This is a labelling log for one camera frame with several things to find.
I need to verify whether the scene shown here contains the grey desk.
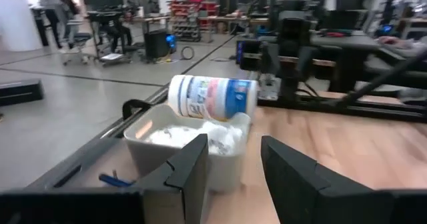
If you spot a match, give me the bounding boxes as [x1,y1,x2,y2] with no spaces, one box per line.
[310,30,427,91]

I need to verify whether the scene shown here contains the office chair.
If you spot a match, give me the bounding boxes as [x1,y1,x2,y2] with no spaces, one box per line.
[61,32,101,67]

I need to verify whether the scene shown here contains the black leg table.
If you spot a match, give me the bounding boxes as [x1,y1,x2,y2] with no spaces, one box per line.
[86,10,134,63]

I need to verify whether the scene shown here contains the light grey plastic bin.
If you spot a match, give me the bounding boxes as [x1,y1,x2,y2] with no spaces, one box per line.
[123,103,252,194]

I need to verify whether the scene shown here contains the black equipment case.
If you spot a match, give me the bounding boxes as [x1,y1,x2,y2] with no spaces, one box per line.
[143,29,177,60]

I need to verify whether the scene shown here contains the black cable coil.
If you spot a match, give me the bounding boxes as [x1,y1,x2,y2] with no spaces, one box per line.
[179,45,195,61]

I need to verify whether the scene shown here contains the white wipes canister blue label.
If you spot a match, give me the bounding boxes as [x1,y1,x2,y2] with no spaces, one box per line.
[167,74,259,122]

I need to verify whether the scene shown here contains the clear bag white pack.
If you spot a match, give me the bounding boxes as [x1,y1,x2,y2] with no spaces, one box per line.
[196,120,244,155]
[145,125,201,148]

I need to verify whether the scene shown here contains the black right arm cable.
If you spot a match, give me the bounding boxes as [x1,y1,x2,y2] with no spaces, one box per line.
[333,47,427,109]

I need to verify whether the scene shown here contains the grey translucent plastic bin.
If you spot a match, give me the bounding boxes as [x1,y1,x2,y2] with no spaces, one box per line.
[25,135,145,191]

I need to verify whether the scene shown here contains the person's hand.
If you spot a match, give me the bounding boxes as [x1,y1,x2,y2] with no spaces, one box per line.
[378,35,416,51]

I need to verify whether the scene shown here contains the red parts shelf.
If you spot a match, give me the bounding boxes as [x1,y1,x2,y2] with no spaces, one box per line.
[168,0,221,43]

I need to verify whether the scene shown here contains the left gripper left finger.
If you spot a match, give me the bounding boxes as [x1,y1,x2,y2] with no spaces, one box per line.
[131,133,210,224]

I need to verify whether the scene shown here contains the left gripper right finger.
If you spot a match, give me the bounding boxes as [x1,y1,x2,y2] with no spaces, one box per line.
[260,135,396,224]

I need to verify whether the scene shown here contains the black floor case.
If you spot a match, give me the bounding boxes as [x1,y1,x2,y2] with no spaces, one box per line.
[0,79,45,107]

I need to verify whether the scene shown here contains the person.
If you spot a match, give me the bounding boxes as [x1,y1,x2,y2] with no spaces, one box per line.
[33,0,64,50]
[56,0,83,50]

